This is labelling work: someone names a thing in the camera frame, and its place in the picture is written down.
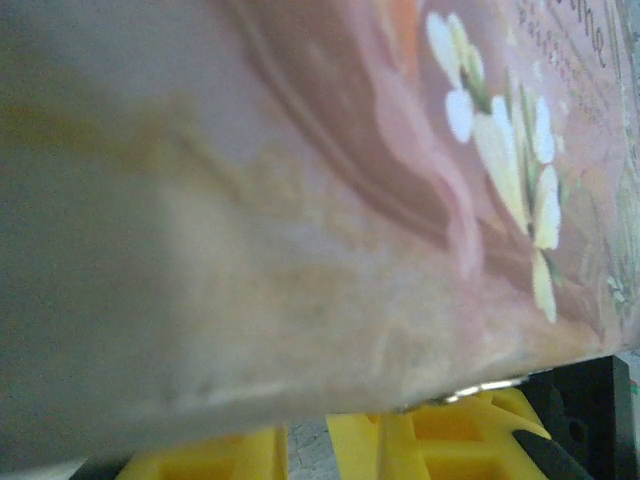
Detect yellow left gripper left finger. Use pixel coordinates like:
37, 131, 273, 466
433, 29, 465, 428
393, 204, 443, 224
118, 422, 291, 480

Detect pink illustrated fairy book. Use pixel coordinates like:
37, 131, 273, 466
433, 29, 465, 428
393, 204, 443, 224
0, 0, 640, 474

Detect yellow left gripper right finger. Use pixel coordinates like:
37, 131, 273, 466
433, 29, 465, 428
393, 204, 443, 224
324, 388, 552, 480

